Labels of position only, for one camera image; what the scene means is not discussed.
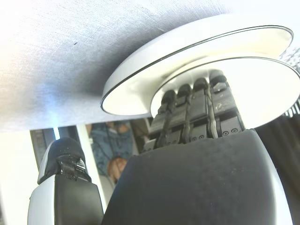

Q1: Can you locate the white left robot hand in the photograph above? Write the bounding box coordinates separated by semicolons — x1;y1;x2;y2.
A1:
27;69;293;225

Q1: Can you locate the white plate with leaf print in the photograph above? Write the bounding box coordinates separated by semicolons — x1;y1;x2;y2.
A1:
150;56;300;129
100;13;294;116

